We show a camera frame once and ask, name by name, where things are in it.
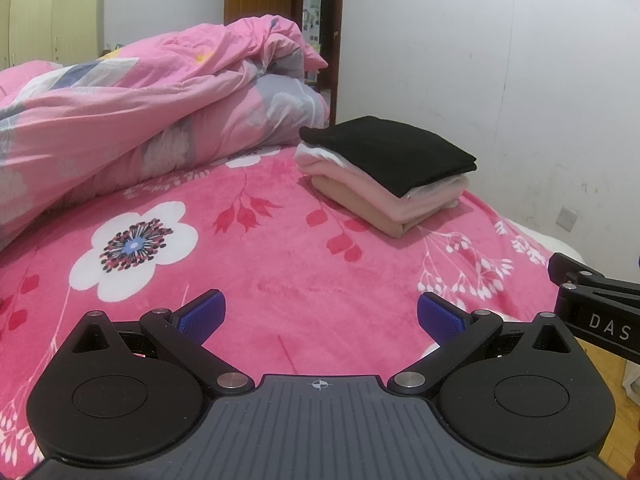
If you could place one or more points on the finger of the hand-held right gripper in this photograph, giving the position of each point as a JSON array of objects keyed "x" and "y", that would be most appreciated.
[{"x": 567, "y": 272}]

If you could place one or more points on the pink floral quilt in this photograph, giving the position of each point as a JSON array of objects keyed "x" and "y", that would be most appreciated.
[{"x": 125, "y": 110}]

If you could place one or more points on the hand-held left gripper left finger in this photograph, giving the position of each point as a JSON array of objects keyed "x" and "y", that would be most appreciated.
[{"x": 202, "y": 317}]

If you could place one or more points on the black t-shirt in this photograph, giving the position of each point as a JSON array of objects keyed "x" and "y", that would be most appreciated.
[{"x": 390, "y": 150}]

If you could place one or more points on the pale yellow wardrobe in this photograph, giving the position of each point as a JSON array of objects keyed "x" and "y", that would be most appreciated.
[{"x": 50, "y": 10}]

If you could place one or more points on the beige folded garment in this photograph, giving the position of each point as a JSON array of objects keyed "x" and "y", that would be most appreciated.
[{"x": 350, "y": 205}]

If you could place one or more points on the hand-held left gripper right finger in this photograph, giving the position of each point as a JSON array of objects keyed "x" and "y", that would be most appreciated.
[{"x": 440, "y": 317}]

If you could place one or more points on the pink flower-print blanket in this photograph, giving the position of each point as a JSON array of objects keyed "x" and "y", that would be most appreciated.
[{"x": 300, "y": 270}]

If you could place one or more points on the white wall socket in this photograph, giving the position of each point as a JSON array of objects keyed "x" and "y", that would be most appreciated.
[{"x": 567, "y": 217}]

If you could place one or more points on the pale pink garment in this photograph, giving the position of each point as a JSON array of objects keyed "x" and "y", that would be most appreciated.
[{"x": 360, "y": 185}]

